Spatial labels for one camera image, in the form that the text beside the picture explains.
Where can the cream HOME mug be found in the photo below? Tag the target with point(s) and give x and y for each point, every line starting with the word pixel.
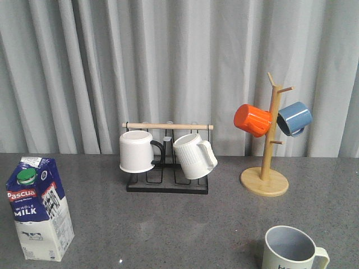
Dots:
pixel 289 247

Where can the blue white milk carton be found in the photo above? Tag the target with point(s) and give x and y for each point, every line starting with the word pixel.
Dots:
pixel 40 209

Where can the white ribbed mug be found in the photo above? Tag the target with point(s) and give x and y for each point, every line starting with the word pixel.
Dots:
pixel 195 155

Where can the orange mug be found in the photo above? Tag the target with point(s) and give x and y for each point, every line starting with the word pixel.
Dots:
pixel 252 120

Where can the wooden mug tree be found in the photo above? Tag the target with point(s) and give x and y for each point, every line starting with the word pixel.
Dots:
pixel 262 180

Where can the blue mug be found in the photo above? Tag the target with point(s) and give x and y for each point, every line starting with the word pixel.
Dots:
pixel 293 119

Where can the grey curtain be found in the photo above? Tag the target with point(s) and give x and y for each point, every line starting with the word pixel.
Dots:
pixel 73 71

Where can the white mug black handle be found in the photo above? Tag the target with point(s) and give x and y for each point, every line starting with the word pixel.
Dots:
pixel 136 152

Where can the black wire mug rack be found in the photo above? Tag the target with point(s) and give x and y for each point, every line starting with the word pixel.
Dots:
pixel 166 176

